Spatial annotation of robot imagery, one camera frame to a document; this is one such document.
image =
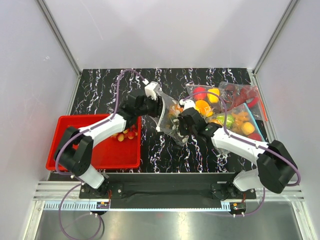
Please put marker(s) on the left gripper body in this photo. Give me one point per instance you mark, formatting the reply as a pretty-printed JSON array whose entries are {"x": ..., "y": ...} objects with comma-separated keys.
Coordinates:
[{"x": 150, "y": 106}]

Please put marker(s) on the red plastic bin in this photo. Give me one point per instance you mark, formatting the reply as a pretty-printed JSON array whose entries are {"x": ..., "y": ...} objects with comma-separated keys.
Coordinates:
[{"x": 109, "y": 154}]

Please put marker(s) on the polka dot zip bag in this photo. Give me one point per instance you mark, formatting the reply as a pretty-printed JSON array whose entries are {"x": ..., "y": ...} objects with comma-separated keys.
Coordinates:
[{"x": 168, "y": 121}]

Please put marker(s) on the blue zip bag mixed food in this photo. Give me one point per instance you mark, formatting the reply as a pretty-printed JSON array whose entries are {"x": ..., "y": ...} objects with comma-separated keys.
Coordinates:
[{"x": 240, "y": 120}]

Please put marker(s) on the fake cherry bunch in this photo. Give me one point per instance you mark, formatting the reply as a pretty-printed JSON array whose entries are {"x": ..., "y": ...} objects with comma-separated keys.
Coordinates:
[{"x": 129, "y": 133}]

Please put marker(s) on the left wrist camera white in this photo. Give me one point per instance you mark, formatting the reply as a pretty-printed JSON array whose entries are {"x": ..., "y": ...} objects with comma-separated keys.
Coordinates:
[{"x": 151, "y": 88}]

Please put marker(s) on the zip bag with apple and peppers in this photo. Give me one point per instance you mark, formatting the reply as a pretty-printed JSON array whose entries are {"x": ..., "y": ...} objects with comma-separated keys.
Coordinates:
[{"x": 206, "y": 104}]

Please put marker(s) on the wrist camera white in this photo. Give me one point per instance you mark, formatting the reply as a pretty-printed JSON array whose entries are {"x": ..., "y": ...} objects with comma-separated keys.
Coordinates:
[
  {"x": 187, "y": 104},
  {"x": 151, "y": 88}
]

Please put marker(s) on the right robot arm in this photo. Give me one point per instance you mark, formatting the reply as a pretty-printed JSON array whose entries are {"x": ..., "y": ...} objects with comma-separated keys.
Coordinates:
[{"x": 274, "y": 165}]

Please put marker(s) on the fake orange pineapple with leaves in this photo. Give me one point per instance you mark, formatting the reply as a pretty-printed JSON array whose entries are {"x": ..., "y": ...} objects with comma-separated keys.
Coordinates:
[{"x": 174, "y": 111}]

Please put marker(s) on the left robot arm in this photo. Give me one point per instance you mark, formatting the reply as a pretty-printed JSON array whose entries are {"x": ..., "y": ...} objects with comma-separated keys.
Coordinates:
[{"x": 75, "y": 148}]

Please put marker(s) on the zip bag with red chilies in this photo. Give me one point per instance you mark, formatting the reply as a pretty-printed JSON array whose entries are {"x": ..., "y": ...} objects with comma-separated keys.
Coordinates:
[{"x": 236, "y": 94}]

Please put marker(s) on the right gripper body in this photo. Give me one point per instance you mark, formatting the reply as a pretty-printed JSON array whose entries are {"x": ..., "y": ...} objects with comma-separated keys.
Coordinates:
[{"x": 191, "y": 131}]

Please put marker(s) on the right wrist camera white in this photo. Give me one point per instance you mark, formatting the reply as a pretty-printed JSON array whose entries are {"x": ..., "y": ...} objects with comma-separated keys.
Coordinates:
[{"x": 187, "y": 104}]

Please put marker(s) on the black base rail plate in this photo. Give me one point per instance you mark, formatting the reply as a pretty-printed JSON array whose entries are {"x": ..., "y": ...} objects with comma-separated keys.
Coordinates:
[{"x": 166, "y": 191}]

